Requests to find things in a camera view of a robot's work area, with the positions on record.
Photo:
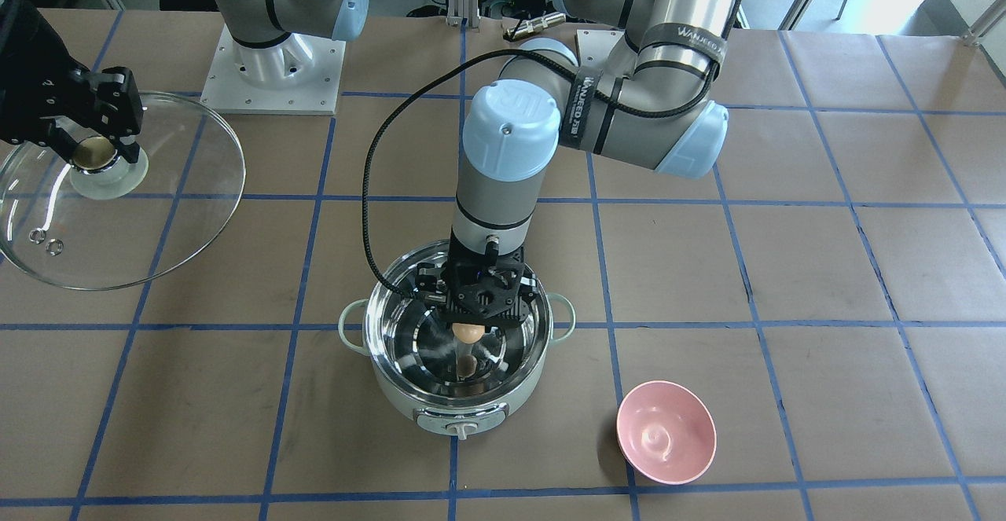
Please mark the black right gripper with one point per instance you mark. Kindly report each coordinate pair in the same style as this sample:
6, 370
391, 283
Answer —
41, 97

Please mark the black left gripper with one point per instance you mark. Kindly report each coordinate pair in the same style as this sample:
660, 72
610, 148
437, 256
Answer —
429, 281

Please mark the brown egg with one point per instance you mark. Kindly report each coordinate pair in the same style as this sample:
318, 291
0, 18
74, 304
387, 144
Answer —
467, 333

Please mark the glass pot lid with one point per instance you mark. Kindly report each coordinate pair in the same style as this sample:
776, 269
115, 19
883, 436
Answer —
112, 223

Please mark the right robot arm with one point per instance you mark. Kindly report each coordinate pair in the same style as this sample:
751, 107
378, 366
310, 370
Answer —
257, 24

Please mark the pale green electric pot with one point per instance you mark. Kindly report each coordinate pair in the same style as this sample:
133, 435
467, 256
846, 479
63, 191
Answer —
449, 387

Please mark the pink bowl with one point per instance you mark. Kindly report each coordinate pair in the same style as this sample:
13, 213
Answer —
666, 432

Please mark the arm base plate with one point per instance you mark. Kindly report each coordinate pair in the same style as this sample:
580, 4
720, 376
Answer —
301, 75
605, 50

